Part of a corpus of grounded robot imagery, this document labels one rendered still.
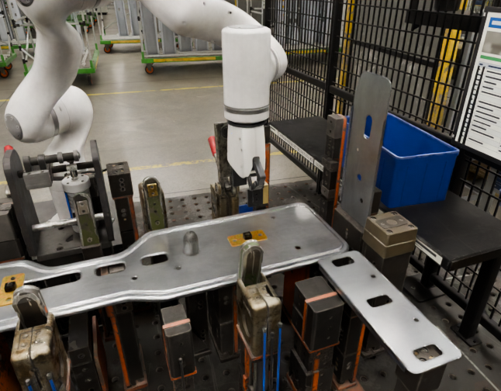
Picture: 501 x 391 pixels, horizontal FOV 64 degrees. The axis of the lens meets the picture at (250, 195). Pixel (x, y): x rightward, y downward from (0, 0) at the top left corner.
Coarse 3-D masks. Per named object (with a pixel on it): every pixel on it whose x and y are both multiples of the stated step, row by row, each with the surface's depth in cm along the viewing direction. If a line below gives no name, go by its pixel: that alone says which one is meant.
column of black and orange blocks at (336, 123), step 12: (336, 120) 99; (336, 132) 101; (336, 144) 103; (336, 156) 105; (324, 168) 109; (336, 168) 106; (324, 180) 111; (336, 180) 109; (324, 192) 112; (336, 192) 110; (324, 204) 113; (336, 204) 112; (324, 216) 114
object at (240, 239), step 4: (248, 232) 89; (252, 232) 90; (256, 232) 90; (260, 232) 90; (232, 236) 89; (236, 236) 89; (240, 236) 89; (244, 236) 87; (248, 236) 87; (252, 236) 89; (256, 236) 89; (260, 236) 89; (264, 236) 89; (232, 240) 87; (240, 240) 87; (244, 240) 87; (260, 240) 88; (232, 244) 86; (236, 244) 86; (240, 244) 86
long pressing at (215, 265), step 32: (192, 224) 93; (224, 224) 94; (256, 224) 94; (288, 224) 94; (320, 224) 94; (128, 256) 83; (192, 256) 83; (224, 256) 83; (288, 256) 83; (320, 256) 83; (64, 288) 74; (96, 288) 74; (128, 288) 74; (160, 288) 74; (192, 288) 75; (0, 320) 67
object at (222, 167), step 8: (216, 128) 90; (224, 128) 88; (216, 136) 91; (224, 136) 89; (216, 144) 92; (224, 144) 93; (216, 152) 94; (224, 152) 94; (216, 160) 95; (224, 160) 95; (224, 168) 95; (232, 168) 95; (224, 176) 96; (232, 184) 96; (224, 192) 96; (232, 192) 97
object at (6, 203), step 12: (0, 204) 86; (12, 204) 87; (0, 216) 83; (12, 216) 85; (0, 228) 84; (12, 228) 85; (0, 240) 85; (12, 240) 86; (0, 252) 86; (12, 252) 87; (24, 252) 89
